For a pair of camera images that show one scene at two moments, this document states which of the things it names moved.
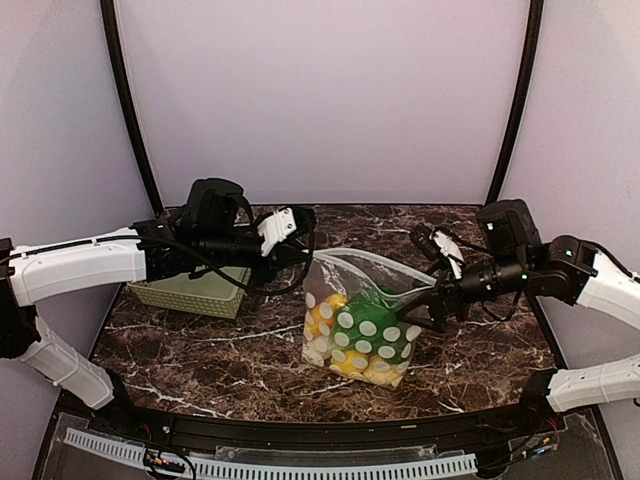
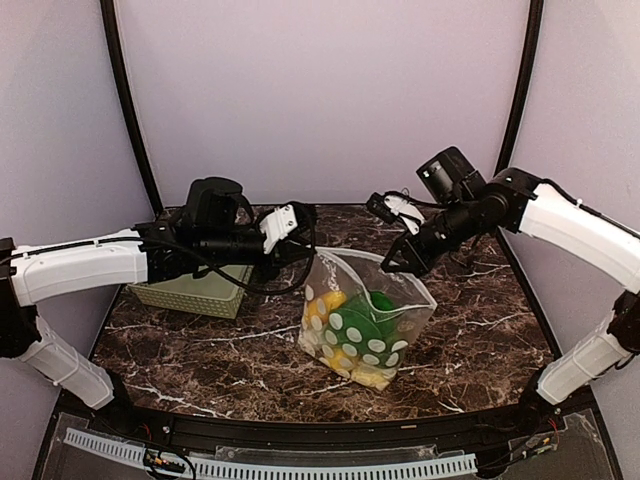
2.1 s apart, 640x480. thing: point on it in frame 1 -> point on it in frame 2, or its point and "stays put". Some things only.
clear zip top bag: [354, 302] stays put
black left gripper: [281, 256] stays put
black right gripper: [444, 285] -> [420, 261]
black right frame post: [497, 179] stays put
